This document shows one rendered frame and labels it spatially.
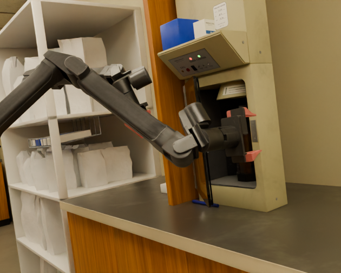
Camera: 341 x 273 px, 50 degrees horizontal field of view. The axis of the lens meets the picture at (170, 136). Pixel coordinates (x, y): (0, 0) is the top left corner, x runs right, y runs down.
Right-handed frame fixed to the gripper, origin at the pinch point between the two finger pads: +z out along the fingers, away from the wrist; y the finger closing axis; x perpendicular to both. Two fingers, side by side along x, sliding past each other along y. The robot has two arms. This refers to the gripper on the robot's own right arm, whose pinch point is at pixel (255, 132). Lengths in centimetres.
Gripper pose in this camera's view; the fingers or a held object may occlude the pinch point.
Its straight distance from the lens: 103.2
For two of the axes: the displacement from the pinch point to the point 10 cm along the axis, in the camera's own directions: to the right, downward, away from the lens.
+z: 8.1, -1.0, 5.8
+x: -5.7, 1.0, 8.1
